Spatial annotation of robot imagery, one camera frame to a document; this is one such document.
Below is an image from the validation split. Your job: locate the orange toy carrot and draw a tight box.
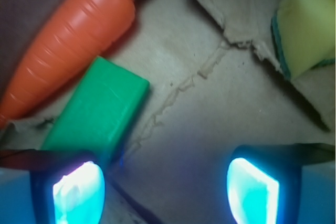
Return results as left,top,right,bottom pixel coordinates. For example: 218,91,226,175
1,0,135,127

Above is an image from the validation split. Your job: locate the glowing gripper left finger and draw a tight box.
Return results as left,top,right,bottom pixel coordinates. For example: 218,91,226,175
1,149,106,223

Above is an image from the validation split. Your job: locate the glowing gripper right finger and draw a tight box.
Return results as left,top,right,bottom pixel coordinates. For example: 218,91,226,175
226,143,335,223

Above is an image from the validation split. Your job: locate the yellow sponge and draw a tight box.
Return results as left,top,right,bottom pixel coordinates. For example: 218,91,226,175
271,0,335,80

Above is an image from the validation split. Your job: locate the green rectangular block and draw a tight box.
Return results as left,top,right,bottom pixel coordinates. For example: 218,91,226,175
41,57,150,169

